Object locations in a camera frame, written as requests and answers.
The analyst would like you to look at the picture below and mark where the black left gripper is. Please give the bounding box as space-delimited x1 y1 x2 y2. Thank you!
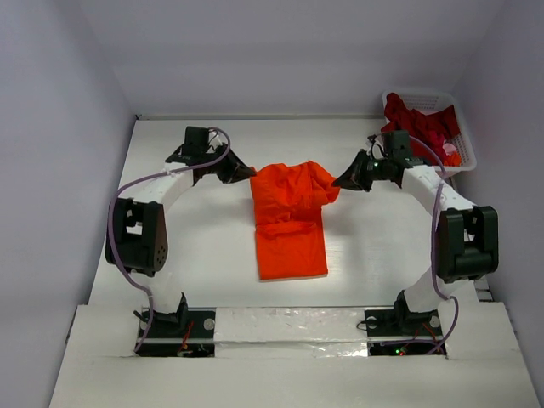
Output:
201 142 254 185

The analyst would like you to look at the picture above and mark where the orange t-shirt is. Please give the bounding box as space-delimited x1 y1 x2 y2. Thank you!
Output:
250 161 340 281

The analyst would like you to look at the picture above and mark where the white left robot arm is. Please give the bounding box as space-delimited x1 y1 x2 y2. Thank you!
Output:
105 126 256 338

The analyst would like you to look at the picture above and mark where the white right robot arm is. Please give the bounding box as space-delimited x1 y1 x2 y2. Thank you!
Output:
333 130 499 335

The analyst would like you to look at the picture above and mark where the dark red t-shirt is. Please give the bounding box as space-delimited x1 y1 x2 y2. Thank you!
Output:
381 93 461 155

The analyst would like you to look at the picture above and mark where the orange garment in basket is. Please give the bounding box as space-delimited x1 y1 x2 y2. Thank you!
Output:
444 152 462 167

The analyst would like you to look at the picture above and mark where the white plastic laundry basket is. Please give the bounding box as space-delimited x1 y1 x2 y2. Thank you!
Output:
382 89 477 174

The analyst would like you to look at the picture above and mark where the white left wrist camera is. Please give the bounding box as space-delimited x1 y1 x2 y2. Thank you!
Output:
208 132 223 146

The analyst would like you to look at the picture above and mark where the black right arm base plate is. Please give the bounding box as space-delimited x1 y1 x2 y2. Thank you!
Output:
356 308 446 357

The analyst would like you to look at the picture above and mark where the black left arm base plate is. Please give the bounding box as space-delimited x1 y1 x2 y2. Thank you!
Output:
136 308 216 358

